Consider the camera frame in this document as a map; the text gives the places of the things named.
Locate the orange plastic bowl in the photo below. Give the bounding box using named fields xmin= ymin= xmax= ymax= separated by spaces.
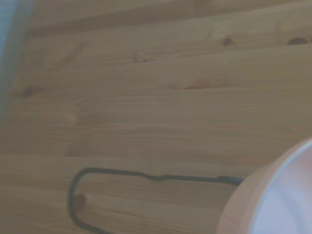
xmin=216 ymin=136 xmax=312 ymax=234

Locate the black wire dish rack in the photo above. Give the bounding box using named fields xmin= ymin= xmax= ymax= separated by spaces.
xmin=67 ymin=166 xmax=245 ymax=234

